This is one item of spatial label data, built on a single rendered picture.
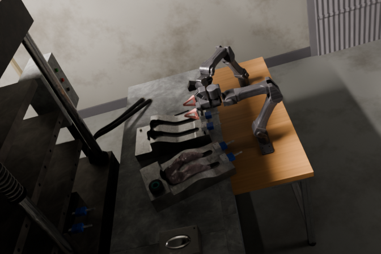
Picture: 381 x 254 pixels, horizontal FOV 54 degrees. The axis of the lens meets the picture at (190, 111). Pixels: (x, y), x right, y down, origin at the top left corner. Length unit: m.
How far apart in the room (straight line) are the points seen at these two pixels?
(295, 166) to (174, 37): 2.19
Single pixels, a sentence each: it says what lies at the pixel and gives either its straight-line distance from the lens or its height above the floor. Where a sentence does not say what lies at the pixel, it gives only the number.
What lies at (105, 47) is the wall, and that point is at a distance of 4.00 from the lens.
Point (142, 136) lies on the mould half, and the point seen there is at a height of 0.86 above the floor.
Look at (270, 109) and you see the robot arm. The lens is 2.12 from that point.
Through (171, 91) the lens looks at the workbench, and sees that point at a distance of 2.92.
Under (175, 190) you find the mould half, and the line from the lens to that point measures 2.12.
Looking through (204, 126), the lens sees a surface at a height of 0.92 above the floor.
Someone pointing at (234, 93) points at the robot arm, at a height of 1.23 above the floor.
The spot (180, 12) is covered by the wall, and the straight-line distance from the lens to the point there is 3.79.
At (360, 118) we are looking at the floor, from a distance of 3.57.
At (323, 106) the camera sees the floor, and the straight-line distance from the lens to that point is 3.69.
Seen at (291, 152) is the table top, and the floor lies 0.80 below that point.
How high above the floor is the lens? 2.47
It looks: 39 degrees down
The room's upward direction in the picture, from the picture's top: 20 degrees counter-clockwise
